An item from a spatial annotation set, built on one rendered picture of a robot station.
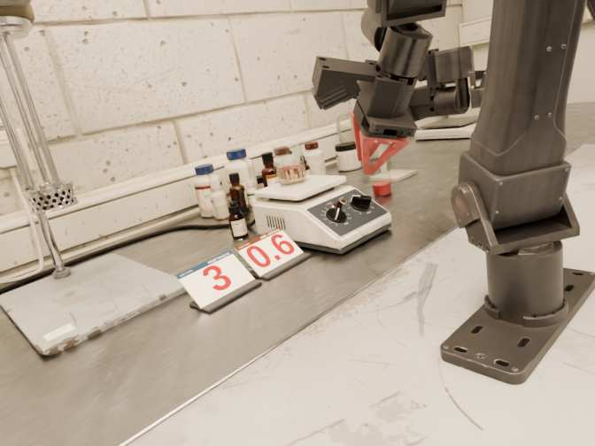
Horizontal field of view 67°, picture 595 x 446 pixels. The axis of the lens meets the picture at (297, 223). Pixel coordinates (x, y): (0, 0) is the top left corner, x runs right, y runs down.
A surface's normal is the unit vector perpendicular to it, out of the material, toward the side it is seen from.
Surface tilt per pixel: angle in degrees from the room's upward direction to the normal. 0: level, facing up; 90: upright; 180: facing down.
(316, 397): 0
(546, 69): 107
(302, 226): 90
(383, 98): 115
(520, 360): 0
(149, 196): 90
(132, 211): 90
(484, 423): 0
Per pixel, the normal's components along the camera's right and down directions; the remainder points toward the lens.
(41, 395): -0.18, -0.94
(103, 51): 0.67, 0.09
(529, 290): -0.27, 0.33
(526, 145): 0.18, 0.52
